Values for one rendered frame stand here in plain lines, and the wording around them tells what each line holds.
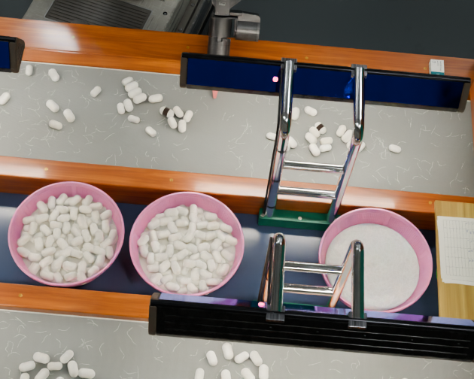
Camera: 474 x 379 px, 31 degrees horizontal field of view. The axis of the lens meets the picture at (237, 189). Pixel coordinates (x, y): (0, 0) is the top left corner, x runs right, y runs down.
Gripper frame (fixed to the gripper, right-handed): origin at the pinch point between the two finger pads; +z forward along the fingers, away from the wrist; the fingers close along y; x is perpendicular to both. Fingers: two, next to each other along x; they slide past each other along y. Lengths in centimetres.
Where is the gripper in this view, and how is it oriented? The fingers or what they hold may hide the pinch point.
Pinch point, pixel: (214, 95)
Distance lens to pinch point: 222.4
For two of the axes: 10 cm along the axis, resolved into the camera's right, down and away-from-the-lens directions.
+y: 10.0, 0.9, 0.1
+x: 0.1, -1.9, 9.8
